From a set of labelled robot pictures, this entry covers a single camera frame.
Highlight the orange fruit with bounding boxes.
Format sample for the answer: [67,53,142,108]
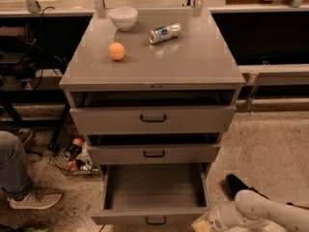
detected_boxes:
[108,43,125,61]

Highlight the grey drawer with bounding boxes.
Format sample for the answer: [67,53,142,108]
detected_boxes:
[68,90,235,134]
[92,163,209,225]
[88,133,220,164]

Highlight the silver blue drink can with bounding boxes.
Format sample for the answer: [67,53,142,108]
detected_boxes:
[149,23,182,44]

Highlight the white ceramic bowl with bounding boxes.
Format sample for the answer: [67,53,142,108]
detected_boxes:
[108,7,138,31]

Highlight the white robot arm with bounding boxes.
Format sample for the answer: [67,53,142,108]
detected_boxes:
[191,189,309,232]

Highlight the black sneaker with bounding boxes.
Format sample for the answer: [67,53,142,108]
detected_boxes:
[224,174,266,200]

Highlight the dark blue can in basket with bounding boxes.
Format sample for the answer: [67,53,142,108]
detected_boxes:
[64,145,81,160]

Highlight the grey metal drawer cabinet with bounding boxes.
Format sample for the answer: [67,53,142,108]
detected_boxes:
[59,7,246,179]

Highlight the grey middle drawer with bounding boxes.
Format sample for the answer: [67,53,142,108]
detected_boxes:
[88,133,220,164]

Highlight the grey top drawer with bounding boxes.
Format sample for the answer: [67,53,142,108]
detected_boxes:
[68,90,235,134]

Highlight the grey bottom drawer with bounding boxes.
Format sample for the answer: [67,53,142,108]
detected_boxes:
[92,163,209,225]

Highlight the grey knit sneaker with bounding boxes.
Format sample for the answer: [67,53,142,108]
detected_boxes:
[8,187,63,210]

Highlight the blue jeans leg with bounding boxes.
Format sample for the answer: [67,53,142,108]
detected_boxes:
[0,131,33,201]

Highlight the black cable on left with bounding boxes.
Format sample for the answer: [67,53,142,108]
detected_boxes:
[18,6,67,90]

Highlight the wire basket on floor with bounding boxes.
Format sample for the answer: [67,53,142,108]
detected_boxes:
[49,127,98,177]

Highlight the red apple in basket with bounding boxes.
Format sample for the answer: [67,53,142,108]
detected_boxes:
[72,137,84,148]

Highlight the dark machine on left shelf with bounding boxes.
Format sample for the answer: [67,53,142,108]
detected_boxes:
[0,25,41,80]

